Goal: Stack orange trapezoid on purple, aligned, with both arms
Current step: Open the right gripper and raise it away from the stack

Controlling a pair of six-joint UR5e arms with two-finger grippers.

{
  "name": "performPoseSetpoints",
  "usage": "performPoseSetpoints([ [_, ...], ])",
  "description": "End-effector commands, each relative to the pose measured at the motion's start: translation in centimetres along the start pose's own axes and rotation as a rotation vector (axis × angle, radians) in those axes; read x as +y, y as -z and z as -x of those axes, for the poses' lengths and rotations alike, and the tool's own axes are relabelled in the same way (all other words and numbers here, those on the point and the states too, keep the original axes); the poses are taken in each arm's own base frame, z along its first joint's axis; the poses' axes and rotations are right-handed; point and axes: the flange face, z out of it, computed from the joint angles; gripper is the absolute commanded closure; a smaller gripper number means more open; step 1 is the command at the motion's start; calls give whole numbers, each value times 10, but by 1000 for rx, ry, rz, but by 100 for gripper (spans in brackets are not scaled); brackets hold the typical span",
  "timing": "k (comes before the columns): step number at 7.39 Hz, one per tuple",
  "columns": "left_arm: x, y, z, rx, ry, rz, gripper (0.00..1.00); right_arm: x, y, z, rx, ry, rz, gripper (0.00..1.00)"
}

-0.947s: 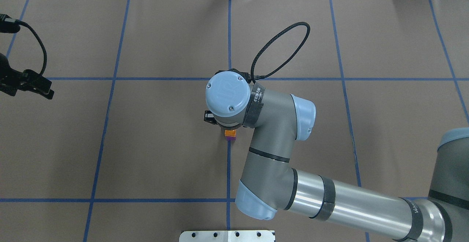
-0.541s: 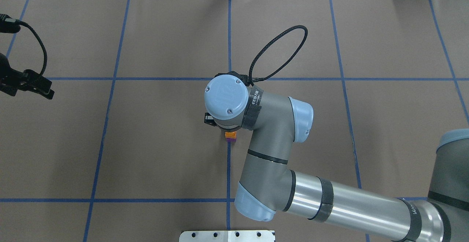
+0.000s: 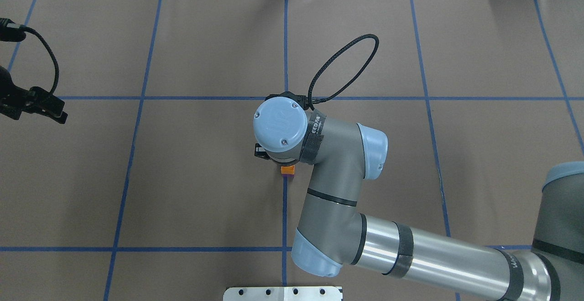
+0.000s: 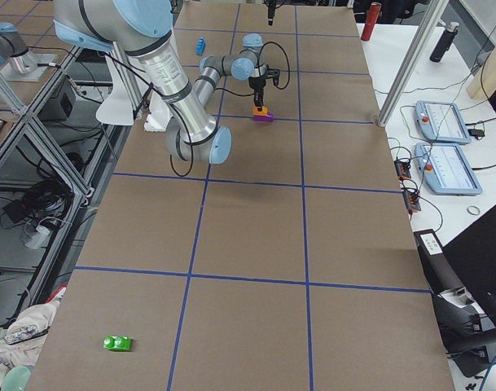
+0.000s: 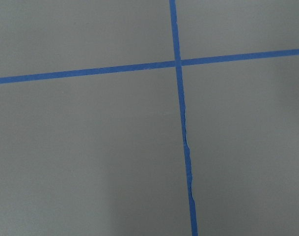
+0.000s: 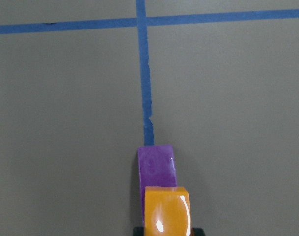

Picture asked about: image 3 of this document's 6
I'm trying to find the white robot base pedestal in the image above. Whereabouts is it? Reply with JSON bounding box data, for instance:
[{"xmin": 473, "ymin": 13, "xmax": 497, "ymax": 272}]
[{"xmin": 223, "ymin": 286, "xmax": 344, "ymax": 301}]

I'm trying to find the orange trapezoid block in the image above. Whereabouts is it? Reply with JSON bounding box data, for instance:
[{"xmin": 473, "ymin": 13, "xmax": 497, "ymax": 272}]
[{"xmin": 280, "ymin": 165, "xmax": 295, "ymax": 176}]

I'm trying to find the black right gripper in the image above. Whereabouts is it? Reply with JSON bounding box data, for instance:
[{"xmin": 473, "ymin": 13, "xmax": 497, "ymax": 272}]
[{"xmin": 254, "ymin": 94, "xmax": 307, "ymax": 161}]

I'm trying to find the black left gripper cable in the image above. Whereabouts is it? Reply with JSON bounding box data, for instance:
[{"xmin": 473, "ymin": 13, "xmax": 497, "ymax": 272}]
[{"xmin": 0, "ymin": 17, "xmax": 60, "ymax": 95}]

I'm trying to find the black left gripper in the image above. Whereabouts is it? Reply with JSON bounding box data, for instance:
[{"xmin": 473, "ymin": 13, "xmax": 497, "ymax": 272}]
[{"xmin": 0, "ymin": 67, "xmax": 68, "ymax": 125}]

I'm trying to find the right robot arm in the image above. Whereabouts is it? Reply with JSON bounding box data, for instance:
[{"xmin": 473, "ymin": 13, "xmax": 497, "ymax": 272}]
[{"xmin": 253, "ymin": 97, "xmax": 583, "ymax": 301}]

